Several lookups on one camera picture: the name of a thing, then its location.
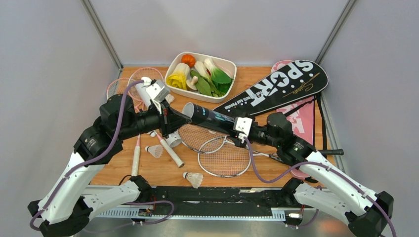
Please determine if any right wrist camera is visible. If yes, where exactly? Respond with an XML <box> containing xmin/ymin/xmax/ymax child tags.
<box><xmin>233</xmin><ymin>117</ymin><xmax>253</xmax><ymax>138</ymax></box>

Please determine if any white racket lower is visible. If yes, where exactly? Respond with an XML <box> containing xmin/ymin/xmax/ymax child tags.
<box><xmin>198</xmin><ymin>137</ymin><xmax>280</xmax><ymax>178</ymax></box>

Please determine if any pink racket rear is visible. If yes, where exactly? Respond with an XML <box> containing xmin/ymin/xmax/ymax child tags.
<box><xmin>128</xmin><ymin>67</ymin><xmax>184</xmax><ymax>168</ymax></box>

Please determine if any toy green leaf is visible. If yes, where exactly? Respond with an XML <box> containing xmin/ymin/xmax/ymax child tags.
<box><xmin>190</xmin><ymin>70</ymin><xmax>213</xmax><ymax>97</ymax></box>

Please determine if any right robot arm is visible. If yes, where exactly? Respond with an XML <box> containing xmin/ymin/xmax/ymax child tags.
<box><xmin>232</xmin><ymin>113</ymin><xmax>397</xmax><ymax>237</ymax></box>

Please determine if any black shuttlecock tube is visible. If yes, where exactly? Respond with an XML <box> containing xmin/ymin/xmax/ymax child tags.
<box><xmin>182</xmin><ymin>102</ymin><xmax>237</xmax><ymax>136</ymax></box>

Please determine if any white shuttlecock tube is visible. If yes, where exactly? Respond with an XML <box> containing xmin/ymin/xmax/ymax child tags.
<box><xmin>140</xmin><ymin>80</ymin><xmax>180</xmax><ymax>148</ymax></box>

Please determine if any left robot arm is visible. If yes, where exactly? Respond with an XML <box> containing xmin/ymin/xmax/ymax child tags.
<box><xmin>28</xmin><ymin>95</ymin><xmax>191</xmax><ymax>237</ymax></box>

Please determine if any toy napa cabbage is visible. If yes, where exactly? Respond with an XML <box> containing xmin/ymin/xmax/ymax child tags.
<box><xmin>166</xmin><ymin>62</ymin><xmax>190</xmax><ymax>90</ymax></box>

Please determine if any pink racket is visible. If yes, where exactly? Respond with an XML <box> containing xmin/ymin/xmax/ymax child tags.
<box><xmin>128</xmin><ymin>67</ymin><xmax>184</xmax><ymax>168</ymax></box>
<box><xmin>106</xmin><ymin>78</ymin><xmax>141</xmax><ymax>176</ymax></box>

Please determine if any shuttlecock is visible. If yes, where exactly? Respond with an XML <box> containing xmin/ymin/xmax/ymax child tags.
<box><xmin>165</xmin><ymin>94</ymin><xmax>174</xmax><ymax>104</ymax></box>
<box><xmin>145</xmin><ymin>145</ymin><xmax>164</xmax><ymax>158</ymax></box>
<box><xmin>182</xmin><ymin>172</ymin><xmax>204</xmax><ymax>189</ymax></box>

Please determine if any pink racket bag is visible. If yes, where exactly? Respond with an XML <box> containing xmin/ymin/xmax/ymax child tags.
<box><xmin>270</xmin><ymin>60</ymin><xmax>316</xmax><ymax>180</ymax></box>

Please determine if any toy pumpkin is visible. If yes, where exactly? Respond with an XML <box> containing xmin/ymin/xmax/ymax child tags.
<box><xmin>181</xmin><ymin>54</ymin><xmax>196</xmax><ymax>68</ymax></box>

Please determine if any white vegetable tray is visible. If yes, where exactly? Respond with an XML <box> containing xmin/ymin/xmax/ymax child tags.
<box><xmin>165</xmin><ymin>52</ymin><xmax>237</xmax><ymax>103</ymax></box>

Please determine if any black racket bag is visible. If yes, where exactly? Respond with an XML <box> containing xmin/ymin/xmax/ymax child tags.
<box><xmin>214</xmin><ymin>60</ymin><xmax>329</xmax><ymax>117</ymax></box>

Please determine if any toy bok choy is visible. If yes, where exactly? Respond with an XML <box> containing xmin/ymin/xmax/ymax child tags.
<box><xmin>194</xmin><ymin>58</ymin><xmax>233</xmax><ymax>97</ymax></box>

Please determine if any white racket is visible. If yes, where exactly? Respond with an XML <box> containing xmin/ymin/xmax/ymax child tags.
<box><xmin>177</xmin><ymin>123</ymin><xmax>282</xmax><ymax>161</ymax></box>
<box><xmin>198</xmin><ymin>137</ymin><xmax>280</xmax><ymax>178</ymax></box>

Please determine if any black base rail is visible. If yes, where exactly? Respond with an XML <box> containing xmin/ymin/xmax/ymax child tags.
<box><xmin>99</xmin><ymin>186</ymin><xmax>315</xmax><ymax>222</ymax></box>

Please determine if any toy mushroom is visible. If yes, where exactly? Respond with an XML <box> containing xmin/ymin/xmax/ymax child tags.
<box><xmin>186</xmin><ymin>76</ymin><xmax>199</xmax><ymax>91</ymax></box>

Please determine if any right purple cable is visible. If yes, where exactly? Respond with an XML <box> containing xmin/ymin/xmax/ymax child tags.
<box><xmin>245</xmin><ymin>137</ymin><xmax>397</xmax><ymax>237</ymax></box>

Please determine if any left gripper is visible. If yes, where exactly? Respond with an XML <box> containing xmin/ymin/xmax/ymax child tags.
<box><xmin>119</xmin><ymin>97</ymin><xmax>193</xmax><ymax>140</ymax></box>

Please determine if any white racket upper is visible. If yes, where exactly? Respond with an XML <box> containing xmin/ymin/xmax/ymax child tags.
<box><xmin>177</xmin><ymin>123</ymin><xmax>282</xmax><ymax>161</ymax></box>

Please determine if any pink racket front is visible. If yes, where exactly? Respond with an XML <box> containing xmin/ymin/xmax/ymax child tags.
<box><xmin>106</xmin><ymin>78</ymin><xmax>141</xmax><ymax>176</ymax></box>

